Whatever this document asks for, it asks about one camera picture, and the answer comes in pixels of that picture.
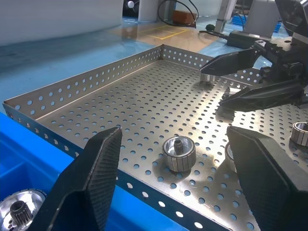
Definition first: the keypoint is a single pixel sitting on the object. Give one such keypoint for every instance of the white upright board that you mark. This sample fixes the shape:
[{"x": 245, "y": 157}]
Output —
[{"x": 149, "y": 9}]

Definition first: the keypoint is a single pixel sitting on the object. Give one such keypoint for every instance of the blue plastic crate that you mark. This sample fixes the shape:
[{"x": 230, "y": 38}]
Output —
[{"x": 238, "y": 20}]

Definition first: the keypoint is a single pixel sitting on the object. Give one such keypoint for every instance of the perforated metal tray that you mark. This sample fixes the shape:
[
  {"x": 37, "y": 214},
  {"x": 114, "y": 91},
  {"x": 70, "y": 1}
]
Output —
[{"x": 144, "y": 101}]

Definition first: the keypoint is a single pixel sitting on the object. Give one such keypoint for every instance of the black power adapter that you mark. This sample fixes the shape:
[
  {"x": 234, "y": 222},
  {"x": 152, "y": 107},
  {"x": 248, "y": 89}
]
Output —
[{"x": 243, "y": 38}]

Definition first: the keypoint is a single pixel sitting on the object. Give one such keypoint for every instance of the small metal nut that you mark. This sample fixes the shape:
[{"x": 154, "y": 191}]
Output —
[{"x": 300, "y": 137}]

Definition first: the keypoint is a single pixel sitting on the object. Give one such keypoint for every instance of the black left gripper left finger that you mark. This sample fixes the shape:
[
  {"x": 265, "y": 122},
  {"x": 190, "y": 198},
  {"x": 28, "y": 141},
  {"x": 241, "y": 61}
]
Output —
[{"x": 96, "y": 183}]

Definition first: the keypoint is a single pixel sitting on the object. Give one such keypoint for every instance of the brown object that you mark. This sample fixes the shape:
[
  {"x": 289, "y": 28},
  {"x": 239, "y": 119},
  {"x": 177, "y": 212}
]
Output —
[{"x": 184, "y": 16}]

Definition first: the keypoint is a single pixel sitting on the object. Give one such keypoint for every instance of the white ball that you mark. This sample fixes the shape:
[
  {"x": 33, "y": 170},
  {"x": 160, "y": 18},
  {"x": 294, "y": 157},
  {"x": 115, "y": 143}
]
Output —
[{"x": 131, "y": 4}]

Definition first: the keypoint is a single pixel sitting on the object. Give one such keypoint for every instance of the blue plastic compartment tray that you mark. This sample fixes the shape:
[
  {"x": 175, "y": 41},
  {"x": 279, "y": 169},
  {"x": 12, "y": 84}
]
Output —
[{"x": 14, "y": 144}]

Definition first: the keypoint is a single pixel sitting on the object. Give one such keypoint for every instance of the grey metal post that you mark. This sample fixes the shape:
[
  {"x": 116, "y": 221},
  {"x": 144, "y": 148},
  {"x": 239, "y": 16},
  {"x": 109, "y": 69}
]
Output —
[{"x": 220, "y": 16}]

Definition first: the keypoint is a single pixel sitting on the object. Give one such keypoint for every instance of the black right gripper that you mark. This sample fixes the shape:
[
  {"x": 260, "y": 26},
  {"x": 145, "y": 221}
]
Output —
[{"x": 286, "y": 60}]

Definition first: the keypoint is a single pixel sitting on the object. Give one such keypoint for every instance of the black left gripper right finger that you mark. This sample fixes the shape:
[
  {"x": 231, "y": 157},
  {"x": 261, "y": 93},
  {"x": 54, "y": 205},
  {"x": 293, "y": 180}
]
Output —
[{"x": 269, "y": 187}]

